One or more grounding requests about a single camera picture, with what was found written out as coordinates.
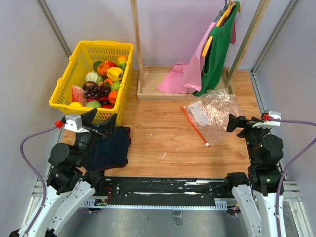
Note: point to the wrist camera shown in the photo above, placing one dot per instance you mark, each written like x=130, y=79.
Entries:
x=269, y=119
x=70, y=122

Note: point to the red apple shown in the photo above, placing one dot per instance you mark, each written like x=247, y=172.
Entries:
x=107, y=106

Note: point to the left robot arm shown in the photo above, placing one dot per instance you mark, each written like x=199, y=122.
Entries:
x=66, y=187

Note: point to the right wooden rack post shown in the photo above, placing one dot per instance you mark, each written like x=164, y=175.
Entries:
x=256, y=19

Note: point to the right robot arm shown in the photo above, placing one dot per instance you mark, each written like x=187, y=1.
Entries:
x=259, y=192

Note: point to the clear zip top bag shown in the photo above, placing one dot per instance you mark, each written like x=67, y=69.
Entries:
x=209, y=115

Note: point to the red chili pepper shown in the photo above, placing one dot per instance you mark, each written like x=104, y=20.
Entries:
x=101, y=99

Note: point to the green shirt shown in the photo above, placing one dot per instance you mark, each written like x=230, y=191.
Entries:
x=222, y=37

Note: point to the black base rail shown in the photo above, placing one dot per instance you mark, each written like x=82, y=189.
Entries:
x=150, y=192

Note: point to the green custard apple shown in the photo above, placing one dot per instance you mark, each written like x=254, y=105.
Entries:
x=116, y=86

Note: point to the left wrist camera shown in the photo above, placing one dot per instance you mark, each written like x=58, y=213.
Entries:
x=70, y=122

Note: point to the yellow bell pepper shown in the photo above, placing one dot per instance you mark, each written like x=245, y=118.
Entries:
x=115, y=74

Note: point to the wooden rack tray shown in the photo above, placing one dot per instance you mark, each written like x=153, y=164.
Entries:
x=150, y=80

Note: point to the green white cabbage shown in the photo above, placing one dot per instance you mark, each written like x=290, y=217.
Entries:
x=94, y=77

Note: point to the purple grape bunch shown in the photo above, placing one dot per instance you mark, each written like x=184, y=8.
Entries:
x=97, y=92

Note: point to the pink shirt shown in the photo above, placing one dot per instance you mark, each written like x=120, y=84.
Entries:
x=186, y=77

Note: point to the yellow clothes hanger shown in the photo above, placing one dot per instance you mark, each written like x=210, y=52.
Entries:
x=207, y=46

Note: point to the watermelon slice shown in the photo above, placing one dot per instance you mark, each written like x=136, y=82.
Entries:
x=78, y=95

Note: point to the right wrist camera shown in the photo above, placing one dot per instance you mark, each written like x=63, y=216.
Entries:
x=269, y=119

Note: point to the left wooden rack post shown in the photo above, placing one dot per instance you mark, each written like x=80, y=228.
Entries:
x=134, y=10

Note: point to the yellow lemon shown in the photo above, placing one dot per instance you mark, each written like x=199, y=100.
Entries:
x=76, y=104

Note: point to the dark navy cloth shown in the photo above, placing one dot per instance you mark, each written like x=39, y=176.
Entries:
x=110, y=152

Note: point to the mango fruit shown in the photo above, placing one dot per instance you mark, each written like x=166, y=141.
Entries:
x=122, y=62

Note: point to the small orange fruit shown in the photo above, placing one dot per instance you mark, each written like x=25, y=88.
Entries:
x=108, y=82

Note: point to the orange pumpkin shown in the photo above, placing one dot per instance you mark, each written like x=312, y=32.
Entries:
x=102, y=69

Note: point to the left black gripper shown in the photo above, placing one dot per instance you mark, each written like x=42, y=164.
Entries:
x=108, y=127

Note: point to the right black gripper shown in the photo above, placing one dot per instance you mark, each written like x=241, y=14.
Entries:
x=241, y=121

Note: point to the yellow plastic basket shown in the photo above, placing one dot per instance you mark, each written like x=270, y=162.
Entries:
x=80, y=63

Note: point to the wooden rack post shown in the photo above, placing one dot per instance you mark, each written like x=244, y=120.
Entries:
x=256, y=19
x=134, y=10

